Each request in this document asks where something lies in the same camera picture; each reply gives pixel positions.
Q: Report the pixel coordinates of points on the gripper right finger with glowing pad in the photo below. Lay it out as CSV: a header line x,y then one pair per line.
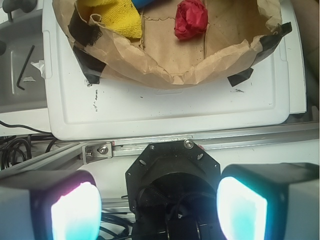
x,y
271,201

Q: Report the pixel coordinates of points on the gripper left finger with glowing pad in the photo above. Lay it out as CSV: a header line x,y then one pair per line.
x,y
49,205

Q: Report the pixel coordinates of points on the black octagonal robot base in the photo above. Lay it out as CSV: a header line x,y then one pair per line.
x,y
172,194

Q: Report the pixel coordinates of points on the white plastic bin lid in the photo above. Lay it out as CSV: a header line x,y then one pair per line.
x,y
112,109

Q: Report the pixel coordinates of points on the grey plastic tray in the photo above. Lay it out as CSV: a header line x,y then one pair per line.
x,y
16,39

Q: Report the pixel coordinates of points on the black hex key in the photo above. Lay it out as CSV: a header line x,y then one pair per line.
x,y
23,68

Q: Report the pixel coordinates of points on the brown paper bag nest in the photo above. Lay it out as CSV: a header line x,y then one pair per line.
x,y
239,35

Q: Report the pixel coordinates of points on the yellow microfiber cloth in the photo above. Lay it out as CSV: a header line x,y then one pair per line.
x,y
120,16

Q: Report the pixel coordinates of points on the crumpled red paper ball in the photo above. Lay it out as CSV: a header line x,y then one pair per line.
x,y
191,19

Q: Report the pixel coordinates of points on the blue plastic object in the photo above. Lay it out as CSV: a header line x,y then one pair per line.
x,y
141,3

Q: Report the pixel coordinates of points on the aluminium extrusion rail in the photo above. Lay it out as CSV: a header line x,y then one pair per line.
x,y
60,155

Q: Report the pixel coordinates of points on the metal corner bracket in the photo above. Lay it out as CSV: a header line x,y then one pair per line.
x,y
96,151

